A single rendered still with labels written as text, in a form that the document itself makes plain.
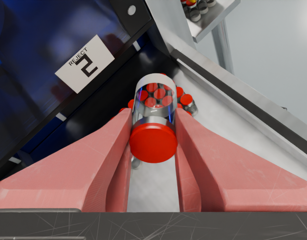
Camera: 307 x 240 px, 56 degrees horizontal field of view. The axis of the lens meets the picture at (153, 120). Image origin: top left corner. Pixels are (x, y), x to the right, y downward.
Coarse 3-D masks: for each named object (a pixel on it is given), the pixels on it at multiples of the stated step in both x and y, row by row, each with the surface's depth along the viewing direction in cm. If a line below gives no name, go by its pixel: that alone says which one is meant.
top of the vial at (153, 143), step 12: (132, 132) 12; (144, 132) 12; (156, 132) 11; (168, 132) 11; (132, 144) 12; (144, 144) 12; (156, 144) 12; (168, 144) 12; (144, 156) 12; (156, 156) 12; (168, 156) 12
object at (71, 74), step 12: (96, 36) 43; (84, 48) 43; (96, 48) 44; (72, 60) 43; (84, 60) 44; (96, 60) 46; (108, 60) 47; (60, 72) 43; (72, 72) 44; (96, 72) 47; (72, 84) 46; (84, 84) 47
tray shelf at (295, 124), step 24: (144, 48) 62; (192, 48) 58; (120, 72) 61; (144, 72) 59; (168, 72) 57; (216, 72) 53; (96, 96) 61; (120, 96) 58; (264, 96) 48; (72, 120) 60; (96, 120) 58; (288, 120) 45; (48, 144) 60
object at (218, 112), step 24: (192, 72) 51; (192, 96) 53; (216, 96) 50; (216, 120) 49; (240, 120) 48; (240, 144) 46; (264, 144) 45; (288, 144) 40; (144, 168) 50; (168, 168) 48; (288, 168) 42; (144, 192) 48; (168, 192) 47
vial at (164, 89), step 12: (144, 84) 14; (156, 84) 14; (168, 84) 14; (144, 96) 13; (156, 96) 13; (168, 96) 13; (132, 108) 14; (144, 108) 12; (156, 108) 12; (168, 108) 13; (132, 120) 13; (144, 120) 12; (156, 120) 12; (168, 120) 12
